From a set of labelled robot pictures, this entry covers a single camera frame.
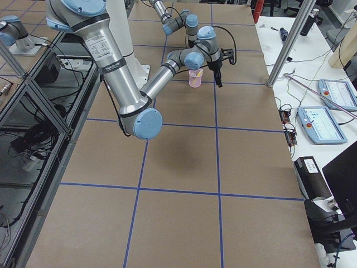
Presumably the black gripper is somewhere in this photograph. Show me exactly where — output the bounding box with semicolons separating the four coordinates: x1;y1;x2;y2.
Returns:
208;60;223;88
188;40;195;47

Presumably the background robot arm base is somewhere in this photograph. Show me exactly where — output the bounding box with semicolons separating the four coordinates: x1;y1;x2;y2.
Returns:
1;15;48;56

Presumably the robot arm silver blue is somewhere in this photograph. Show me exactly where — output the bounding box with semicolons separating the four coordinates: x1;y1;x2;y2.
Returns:
46;1;223;140
142;0;199;48

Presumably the black monitor on arm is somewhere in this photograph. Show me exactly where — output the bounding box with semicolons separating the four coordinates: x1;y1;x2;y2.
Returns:
305;143;356;253

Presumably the pink mesh pen holder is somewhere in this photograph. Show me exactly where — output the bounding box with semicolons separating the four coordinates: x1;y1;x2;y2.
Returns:
189;69;202;88

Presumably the red fire extinguisher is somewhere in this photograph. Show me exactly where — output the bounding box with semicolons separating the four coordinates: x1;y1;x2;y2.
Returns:
253;0;265;23

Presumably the black bottle on table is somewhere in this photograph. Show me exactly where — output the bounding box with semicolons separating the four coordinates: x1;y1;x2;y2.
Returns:
300;8;319;36

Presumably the near blue teach pendant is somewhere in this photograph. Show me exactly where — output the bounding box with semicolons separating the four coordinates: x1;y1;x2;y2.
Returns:
297;106;348;145

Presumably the blue teach pendant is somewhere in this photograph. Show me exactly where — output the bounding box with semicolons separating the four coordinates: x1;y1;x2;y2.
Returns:
297;106;348;145
318;79;356;112

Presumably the far blue teach pendant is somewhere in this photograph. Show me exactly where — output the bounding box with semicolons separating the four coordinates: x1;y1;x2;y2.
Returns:
318;79;356;112

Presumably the metal reacher grabber tool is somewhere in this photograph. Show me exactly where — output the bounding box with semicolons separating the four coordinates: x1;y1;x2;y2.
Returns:
283;69;357;119

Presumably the black box with label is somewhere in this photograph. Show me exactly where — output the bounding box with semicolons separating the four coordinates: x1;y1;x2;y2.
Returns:
294;156;332;201

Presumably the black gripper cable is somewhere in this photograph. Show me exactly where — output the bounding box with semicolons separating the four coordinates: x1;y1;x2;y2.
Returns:
211;26;238;64

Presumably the white pedestal column base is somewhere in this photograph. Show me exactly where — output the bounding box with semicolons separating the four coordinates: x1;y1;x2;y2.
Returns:
106;0;150;89

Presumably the small circuit board with wires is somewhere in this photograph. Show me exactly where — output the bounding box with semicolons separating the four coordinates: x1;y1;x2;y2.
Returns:
278;104;297;147

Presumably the aluminium frame post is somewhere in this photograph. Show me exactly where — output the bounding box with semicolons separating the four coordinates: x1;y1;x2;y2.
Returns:
266;0;316;88

